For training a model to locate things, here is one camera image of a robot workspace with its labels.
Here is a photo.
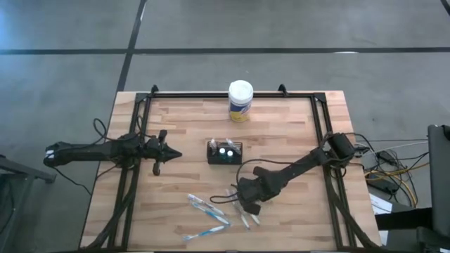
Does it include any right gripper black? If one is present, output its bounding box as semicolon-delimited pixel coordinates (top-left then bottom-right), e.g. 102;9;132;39
238;167;282;216

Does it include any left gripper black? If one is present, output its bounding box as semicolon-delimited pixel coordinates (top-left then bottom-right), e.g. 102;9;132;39
143;129;183;176

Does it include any white blue wipes canister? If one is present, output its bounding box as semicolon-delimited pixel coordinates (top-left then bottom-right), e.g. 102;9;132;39
227;79;254;123

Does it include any white paper sheet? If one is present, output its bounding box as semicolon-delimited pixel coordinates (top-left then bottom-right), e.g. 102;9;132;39
368;193;394;216

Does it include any black power brick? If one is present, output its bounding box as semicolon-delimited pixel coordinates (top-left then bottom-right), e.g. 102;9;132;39
368;177;400;195

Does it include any black beam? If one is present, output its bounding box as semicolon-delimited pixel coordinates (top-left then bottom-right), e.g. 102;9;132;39
374;207;433;231

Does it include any black metal stand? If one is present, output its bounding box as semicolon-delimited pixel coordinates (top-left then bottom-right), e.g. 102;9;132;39
0;154;57;253

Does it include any black flat screen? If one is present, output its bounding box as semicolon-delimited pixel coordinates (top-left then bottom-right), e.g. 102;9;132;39
427;124;450;240

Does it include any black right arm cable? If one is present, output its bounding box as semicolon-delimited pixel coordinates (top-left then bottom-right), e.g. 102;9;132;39
210;157;293;205

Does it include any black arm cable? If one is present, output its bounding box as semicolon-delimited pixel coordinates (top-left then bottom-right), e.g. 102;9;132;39
210;157;293;205
92;117;145;142

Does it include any black wire caddy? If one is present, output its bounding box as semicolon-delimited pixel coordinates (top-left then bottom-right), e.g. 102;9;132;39
206;138;243;165

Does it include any black aluminium table frame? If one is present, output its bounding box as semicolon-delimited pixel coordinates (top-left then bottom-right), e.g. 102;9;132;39
82;84;379;252

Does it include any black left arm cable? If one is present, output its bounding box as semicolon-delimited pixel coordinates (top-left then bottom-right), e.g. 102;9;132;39
92;117;145;142

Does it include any yellow cable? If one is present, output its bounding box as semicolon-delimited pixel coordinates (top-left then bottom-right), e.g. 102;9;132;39
364;161;430;208

